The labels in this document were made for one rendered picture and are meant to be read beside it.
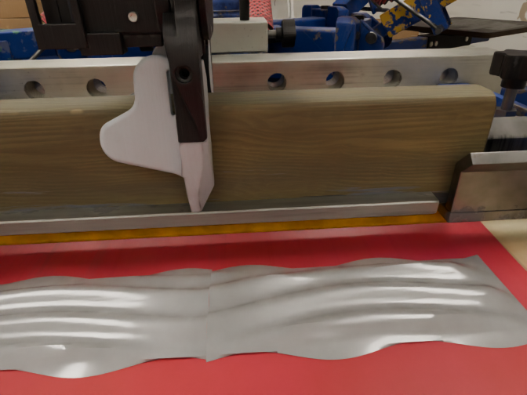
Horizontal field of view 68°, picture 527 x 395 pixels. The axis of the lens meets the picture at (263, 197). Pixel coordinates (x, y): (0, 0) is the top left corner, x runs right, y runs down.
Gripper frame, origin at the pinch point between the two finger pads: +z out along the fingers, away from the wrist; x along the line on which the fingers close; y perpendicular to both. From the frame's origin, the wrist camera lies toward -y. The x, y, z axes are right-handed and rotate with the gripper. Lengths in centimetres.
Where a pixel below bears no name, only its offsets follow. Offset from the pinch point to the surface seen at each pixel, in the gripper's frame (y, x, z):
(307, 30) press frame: -19, -71, -1
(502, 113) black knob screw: -27.1, -10.8, 0.2
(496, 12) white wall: -200, -290, 15
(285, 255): -4.9, 2.4, 5.3
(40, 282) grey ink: 10.8, 4.0, 5.1
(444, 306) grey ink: -13.3, 8.3, 4.9
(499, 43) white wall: -200, -276, 35
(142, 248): 5.1, 0.8, 5.3
